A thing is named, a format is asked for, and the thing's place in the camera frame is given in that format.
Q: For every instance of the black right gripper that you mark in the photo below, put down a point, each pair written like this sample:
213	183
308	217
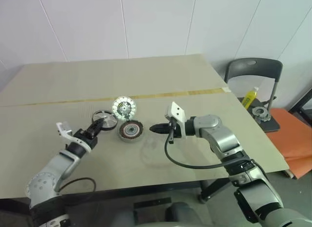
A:
175	130

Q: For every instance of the brown tape strip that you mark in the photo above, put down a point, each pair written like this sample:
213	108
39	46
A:
170	94

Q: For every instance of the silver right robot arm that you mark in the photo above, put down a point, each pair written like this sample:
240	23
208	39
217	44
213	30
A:
219	136

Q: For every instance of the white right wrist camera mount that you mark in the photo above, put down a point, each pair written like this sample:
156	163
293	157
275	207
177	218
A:
176	112

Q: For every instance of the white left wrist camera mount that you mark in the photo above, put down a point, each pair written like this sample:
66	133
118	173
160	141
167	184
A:
64	130

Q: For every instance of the grey motor housing copper windings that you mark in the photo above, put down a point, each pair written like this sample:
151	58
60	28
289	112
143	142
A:
131	138

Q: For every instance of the black table frame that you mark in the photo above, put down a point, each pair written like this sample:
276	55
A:
146	191

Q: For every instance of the orange mat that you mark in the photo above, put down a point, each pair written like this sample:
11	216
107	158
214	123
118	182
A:
292	139

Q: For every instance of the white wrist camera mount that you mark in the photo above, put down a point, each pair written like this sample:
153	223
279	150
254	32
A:
64	130
176	112

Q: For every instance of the silver round motor lid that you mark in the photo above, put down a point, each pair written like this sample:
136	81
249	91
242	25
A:
117	105

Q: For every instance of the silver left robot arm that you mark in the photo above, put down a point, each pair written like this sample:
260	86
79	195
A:
63	163

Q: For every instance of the black metal frame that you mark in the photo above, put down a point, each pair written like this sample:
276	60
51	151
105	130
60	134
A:
306	97

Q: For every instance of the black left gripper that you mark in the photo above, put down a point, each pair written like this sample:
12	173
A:
85	137

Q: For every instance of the yellow drink bottle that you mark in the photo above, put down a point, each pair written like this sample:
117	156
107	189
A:
249	97

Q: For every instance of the grey folding chair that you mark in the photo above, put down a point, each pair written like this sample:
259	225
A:
253	68

